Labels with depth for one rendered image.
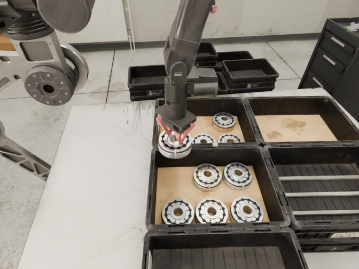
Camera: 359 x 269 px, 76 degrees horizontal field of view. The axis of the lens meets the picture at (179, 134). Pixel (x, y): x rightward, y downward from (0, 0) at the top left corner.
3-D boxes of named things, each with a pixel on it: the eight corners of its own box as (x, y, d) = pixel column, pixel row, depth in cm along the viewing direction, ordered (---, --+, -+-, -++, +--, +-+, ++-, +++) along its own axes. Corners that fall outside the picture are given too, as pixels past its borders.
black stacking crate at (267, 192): (149, 245, 70) (145, 230, 62) (154, 167, 91) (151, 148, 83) (278, 242, 71) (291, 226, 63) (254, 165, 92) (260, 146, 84)
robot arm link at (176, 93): (163, 70, 56) (165, 82, 52) (191, 69, 57) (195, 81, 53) (164, 93, 61) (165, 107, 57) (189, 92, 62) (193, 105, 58)
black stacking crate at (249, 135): (154, 166, 91) (151, 147, 83) (157, 118, 112) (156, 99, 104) (254, 165, 92) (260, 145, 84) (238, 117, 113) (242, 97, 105)
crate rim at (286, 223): (145, 233, 63) (144, 229, 61) (151, 151, 84) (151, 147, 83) (289, 230, 64) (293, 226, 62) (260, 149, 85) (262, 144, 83)
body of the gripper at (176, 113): (171, 105, 68) (171, 83, 63) (197, 121, 63) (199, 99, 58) (154, 115, 65) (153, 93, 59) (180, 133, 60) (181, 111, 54)
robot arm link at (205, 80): (166, 43, 53) (170, 62, 47) (215, 41, 54) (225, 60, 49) (167, 86, 62) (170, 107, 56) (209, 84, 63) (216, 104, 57)
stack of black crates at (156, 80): (135, 129, 204) (127, 85, 172) (135, 108, 225) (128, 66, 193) (180, 125, 207) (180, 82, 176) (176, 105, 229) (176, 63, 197)
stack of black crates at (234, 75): (223, 121, 211) (231, 78, 180) (216, 102, 232) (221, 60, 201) (265, 118, 215) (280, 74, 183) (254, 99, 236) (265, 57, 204)
